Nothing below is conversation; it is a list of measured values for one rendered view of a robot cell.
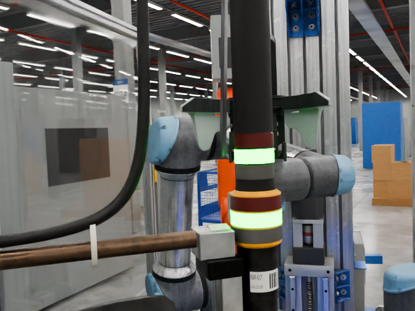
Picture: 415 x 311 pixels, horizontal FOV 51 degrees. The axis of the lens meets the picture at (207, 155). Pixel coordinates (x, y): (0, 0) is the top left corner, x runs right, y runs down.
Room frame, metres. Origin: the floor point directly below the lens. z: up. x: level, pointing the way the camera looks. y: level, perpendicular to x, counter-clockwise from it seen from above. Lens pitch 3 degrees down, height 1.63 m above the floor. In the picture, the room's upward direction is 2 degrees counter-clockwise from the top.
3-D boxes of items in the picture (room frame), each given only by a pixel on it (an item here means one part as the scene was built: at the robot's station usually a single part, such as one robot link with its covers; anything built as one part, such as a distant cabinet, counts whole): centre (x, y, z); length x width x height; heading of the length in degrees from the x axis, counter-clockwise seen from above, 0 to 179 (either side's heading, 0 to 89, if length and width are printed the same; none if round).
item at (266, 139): (0.37, -0.04, 1.62); 0.03 x 0.03 x 0.01
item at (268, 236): (0.37, -0.04, 1.55); 0.04 x 0.04 x 0.01
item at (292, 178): (0.75, -0.11, 1.54); 0.11 x 0.08 x 0.11; 114
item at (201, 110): (0.51, 0.00, 1.64); 0.09 x 0.03 x 0.06; 136
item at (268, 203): (0.37, -0.04, 1.57); 0.04 x 0.04 x 0.01
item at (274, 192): (0.37, -0.04, 1.56); 0.04 x 0.04 x 0.05
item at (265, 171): (0.37, -0.04, 1.60); 0.03 x 0.03 x 0.01
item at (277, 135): (0.59, -0.07, 1.63); 0.12 x 0.08 x 0.09; 172
